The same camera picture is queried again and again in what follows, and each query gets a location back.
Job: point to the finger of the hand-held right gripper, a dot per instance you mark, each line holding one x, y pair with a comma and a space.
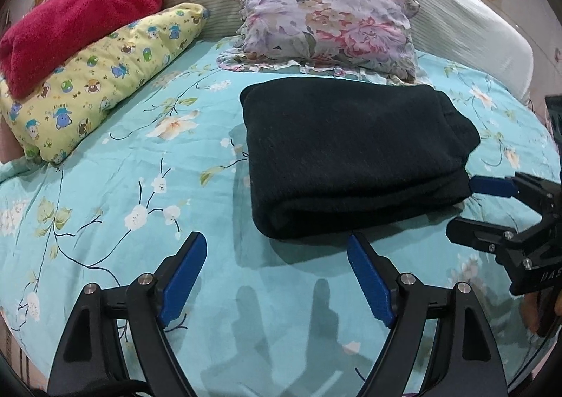
474, 232
491, 185

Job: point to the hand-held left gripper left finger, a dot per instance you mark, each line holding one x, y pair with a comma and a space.
184, 274

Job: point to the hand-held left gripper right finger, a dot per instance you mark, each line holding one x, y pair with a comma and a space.
369, 278

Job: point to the black blanket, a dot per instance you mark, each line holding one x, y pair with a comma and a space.
351, 151

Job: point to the person's right hand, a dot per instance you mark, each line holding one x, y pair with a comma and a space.
530, 313

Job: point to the dark object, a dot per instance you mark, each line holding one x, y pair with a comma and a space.
554, 125

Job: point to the teal floral bed sheet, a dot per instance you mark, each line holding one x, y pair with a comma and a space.
131, 169

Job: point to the white padded headboard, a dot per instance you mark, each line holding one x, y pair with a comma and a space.
461, 15

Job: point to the yellow cartoon print pillow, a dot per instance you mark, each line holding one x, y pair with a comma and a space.
109, 72

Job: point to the pink cloth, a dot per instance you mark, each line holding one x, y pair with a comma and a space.
8, 140

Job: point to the floral ruffled pillow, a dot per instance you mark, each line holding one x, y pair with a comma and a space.
329, 24

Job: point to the red fleece blanket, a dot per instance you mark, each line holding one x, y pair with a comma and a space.
66, 24

